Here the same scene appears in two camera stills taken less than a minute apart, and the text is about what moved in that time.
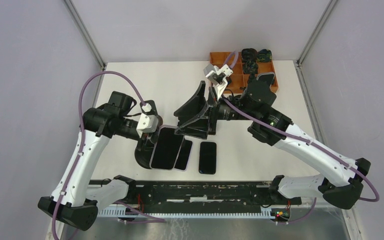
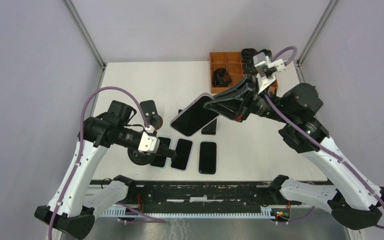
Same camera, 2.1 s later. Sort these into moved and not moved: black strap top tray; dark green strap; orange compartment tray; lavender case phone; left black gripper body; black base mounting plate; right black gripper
Moved: left black gripper body; right black gripper
Not moved: orange compartment tray; dark green strap; black strap top tray; lavender case phone; black base mounting plate
